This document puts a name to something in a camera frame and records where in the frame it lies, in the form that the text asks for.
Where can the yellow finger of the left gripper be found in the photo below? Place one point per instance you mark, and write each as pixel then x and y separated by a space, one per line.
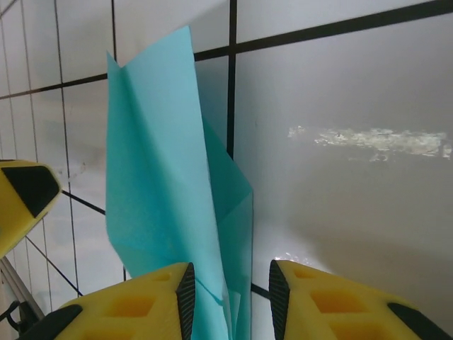
pixel 21 212

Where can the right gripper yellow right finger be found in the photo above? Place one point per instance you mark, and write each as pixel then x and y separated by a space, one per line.
pixel 336 308

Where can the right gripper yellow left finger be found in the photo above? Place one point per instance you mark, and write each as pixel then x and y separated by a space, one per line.
pixel 134 308

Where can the light blue paper sheet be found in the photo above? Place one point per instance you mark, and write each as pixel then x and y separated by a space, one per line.
pixel 159 159

